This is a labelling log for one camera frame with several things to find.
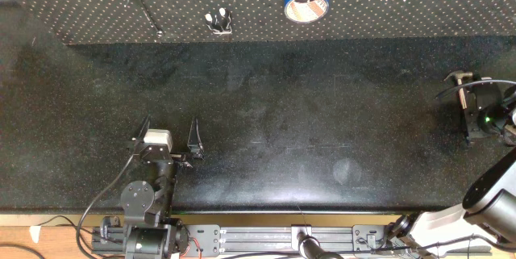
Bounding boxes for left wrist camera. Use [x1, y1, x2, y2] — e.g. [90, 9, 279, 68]
[144, 128, 174, 152]

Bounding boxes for mounting rail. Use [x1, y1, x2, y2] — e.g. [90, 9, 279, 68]
[91, 215, 424, 258]

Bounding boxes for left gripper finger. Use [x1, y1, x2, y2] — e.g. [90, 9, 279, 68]
[186, 117, 205, 160]
[136, 115, 152, 140]

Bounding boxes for black round pole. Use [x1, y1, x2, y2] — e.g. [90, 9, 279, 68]
[297, 232, 344, 259]

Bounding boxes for hammer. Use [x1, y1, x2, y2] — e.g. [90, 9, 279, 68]
[443, 70, 476, 147]

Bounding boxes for wrench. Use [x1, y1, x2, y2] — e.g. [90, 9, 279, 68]
[124, 0, 165, 38]

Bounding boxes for black and white pliers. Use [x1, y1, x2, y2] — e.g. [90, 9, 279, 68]
[204, 6, 234, 34]

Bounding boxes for black pegboard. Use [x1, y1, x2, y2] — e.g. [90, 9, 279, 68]
[0, 0, 516, 45]

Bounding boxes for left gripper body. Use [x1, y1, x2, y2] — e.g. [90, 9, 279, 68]
[128, 137, 198, 169]

